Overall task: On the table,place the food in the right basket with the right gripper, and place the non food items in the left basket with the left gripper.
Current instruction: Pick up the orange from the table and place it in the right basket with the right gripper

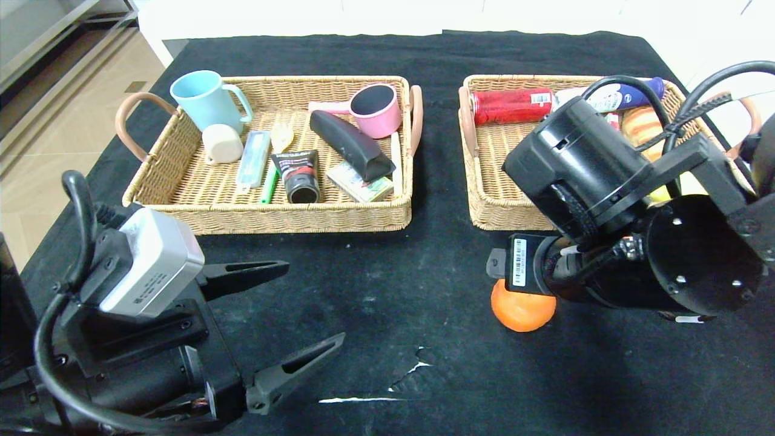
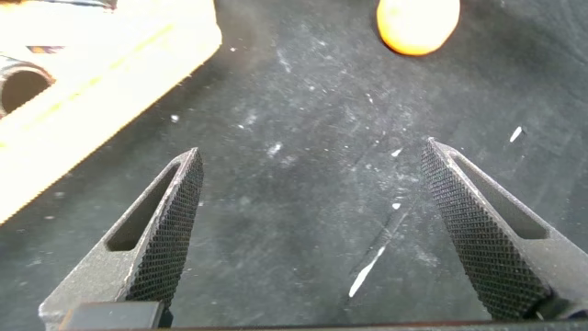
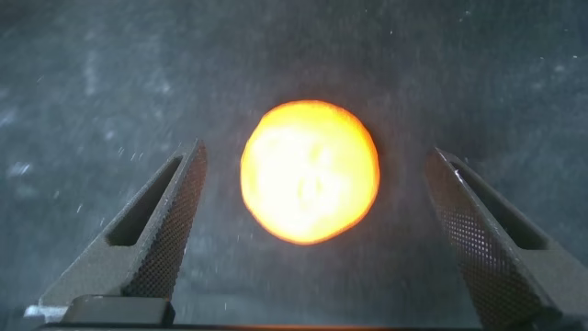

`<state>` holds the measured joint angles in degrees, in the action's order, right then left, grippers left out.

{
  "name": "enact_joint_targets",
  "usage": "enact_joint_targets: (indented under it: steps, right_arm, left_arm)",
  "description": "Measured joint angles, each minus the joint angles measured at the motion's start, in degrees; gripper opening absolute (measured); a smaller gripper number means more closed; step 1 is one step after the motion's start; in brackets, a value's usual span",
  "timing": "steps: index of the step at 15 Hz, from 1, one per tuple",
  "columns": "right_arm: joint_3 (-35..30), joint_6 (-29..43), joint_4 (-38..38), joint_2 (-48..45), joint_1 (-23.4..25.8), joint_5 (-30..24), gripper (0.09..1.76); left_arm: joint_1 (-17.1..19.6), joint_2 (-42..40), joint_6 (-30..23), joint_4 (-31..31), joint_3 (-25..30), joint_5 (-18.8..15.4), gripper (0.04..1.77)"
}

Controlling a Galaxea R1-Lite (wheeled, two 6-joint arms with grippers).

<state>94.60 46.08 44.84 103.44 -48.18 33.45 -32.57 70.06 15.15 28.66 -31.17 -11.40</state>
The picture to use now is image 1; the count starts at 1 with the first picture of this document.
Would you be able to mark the black glasses case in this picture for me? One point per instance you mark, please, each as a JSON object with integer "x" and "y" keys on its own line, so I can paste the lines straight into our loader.
{"x": 351, "y": 142}

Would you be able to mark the clear plastic case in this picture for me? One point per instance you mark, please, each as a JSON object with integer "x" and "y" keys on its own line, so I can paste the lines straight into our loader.
{"x": 253, "y": 159}

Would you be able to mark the black cleanser tube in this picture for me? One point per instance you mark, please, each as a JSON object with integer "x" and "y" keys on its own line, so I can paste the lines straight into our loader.
{"x": 300, "y": 175}

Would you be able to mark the white paper scrap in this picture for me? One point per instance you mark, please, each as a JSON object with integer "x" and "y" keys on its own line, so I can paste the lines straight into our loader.
{"x": 357, "y": 399}

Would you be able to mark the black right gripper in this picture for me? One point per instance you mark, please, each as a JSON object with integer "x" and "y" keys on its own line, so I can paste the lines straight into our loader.
{"x": 519, "y": 261}

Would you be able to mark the pale wooden stick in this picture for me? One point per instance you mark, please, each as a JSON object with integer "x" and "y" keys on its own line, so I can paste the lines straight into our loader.
{"x": 398, "y": 175}

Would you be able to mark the grey metal shelf unit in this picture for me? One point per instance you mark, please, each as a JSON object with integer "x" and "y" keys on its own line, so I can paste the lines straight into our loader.
{"x": 36, "y": 36}

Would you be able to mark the white bottle with blue cap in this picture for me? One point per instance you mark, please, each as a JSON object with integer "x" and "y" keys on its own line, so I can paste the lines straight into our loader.
{"x": 629, "y": 95}

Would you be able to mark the black table cloth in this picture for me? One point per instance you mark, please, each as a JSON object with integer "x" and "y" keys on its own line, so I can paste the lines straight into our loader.
{"x": 424, "y": 272}

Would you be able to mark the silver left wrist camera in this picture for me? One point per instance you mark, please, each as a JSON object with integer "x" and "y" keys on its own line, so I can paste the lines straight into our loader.
{"x": 151, "y": 260}

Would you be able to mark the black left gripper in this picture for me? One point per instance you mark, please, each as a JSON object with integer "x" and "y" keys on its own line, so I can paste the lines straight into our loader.
{"x": 223, "y": 345}

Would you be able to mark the red drink can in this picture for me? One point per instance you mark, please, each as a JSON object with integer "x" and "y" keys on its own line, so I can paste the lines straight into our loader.
{"x": 511, "y": 107}

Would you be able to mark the golden croissant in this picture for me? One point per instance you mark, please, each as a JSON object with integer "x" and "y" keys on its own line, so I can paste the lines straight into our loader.
{"x": 642, "y": 127}

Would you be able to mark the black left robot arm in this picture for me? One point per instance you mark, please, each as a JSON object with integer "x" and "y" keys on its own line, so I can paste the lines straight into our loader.
{"x": 121, "y": 393}

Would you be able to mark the yellow lemon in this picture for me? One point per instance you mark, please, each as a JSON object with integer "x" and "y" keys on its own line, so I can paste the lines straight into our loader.
{"x": 660, "y": 194}

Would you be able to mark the brass floor outlet cover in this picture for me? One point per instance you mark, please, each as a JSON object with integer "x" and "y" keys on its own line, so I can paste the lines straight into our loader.
{"x": 137, "y": 87}

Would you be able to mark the light blue mug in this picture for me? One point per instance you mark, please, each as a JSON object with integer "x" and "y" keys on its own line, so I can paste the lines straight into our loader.
{"x": 204, "y": 102}

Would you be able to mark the small cream cup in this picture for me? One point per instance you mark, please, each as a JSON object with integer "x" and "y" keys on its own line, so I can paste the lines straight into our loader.
{"x": 222, "y": 144}

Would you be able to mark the green card box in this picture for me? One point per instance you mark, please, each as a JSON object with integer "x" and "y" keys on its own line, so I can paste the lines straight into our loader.
{"x": 357, "y": 189}

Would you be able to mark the orange fruit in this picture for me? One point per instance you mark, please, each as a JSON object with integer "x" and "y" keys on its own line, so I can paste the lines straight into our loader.
{"x": 522, "y": 312}

